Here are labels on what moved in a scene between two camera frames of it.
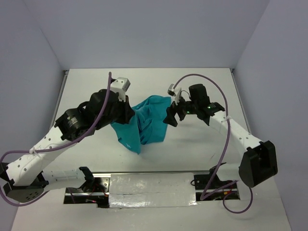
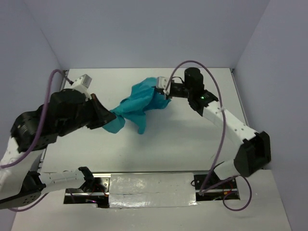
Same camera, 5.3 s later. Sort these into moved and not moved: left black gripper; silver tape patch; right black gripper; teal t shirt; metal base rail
Moved: left black gripper; right black gripper; teal t shirt
Not moved: metal base rail; silver tape patch
